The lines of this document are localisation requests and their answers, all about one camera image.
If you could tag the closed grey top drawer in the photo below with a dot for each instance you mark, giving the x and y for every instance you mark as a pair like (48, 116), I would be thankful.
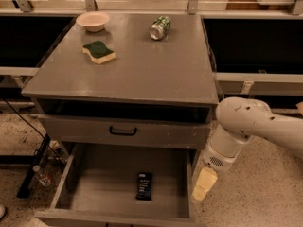
(154, 134)

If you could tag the grey drawer cabinet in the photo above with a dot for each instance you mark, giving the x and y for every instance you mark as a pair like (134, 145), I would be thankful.
(167, 81)

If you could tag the clear plastic bottle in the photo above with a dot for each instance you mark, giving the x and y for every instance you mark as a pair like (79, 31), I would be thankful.
(43, 177)

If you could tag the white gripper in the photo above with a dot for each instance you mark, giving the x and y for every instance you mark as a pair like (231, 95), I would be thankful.
(215, 160)

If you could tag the green soda can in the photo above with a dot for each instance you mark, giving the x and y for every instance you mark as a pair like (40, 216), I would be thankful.
(160, 27)

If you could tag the dark blue rxbar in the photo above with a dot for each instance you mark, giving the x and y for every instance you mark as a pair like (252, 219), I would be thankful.
(144, 186)

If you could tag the beige bowl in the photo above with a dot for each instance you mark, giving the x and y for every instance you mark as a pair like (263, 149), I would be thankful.
(93, 21)

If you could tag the open grey middle drawer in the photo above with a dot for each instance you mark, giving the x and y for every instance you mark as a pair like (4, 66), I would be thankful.
(99, 185)

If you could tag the black drawer handle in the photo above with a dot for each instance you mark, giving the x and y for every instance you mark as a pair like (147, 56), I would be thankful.
(121, 132)

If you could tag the metal bracket under shelf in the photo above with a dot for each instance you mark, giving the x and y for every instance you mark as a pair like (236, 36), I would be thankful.
(246, 87)

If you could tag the green yellow sponge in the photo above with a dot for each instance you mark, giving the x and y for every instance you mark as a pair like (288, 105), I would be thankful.
(98, 52)

